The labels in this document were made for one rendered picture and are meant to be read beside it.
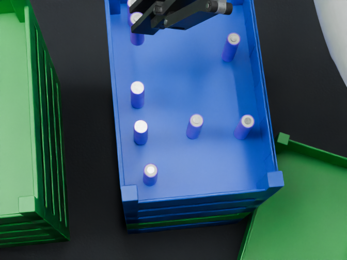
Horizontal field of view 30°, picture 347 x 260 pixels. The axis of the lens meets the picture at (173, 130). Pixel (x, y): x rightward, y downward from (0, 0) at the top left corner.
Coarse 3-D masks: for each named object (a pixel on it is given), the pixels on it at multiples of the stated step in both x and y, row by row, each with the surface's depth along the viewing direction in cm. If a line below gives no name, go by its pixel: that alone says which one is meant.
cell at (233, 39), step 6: (228, 36) 86; (234, 36) 85; (228, 42) 85; (234, 42) 85; (228, 48) 87; (234, 48) 87; (222, 54) 90; (228, 54) 89; (234, 54) 89; (228, 60) 91
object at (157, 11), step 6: (168, 0) 69; (174, 0) 68; (180, 0) 68; (186, 0) 68; (192, 0) 68; (156, 6) 70; (162, 6) 70; (168, 6) 69; (174, 6) 69; (180, 6) 69; (156, 12) 70; (162, 12) 70
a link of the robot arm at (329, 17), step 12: (324, 0) 44; (336, 0) 42; (324, 12) 44; (336, 12) 43; (324, 24) 45; (336, 24) 43; (324, 36) 45; (336, 36) 43; (336, 48) 44; (336, 60) 44
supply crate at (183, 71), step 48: (240, 0) 92; (144, 48) 91; (192, 48) 92; (240, 48) 92; (192, 96) 90; (240, 96) 90; (144, 144) 88; (192, 144) 88; (240, 144) 88; (144, 192) 86; (192, 192) 86; (240, 192) 82
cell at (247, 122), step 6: (240, 120) 83; (246, 120) 82; (252, 120) 83; (240, 126) 84; (246, 126) 83; (252, 126) 83; (234, 132) 88; (240, 132) 85; (246, 132) 85; (240, 138) 88
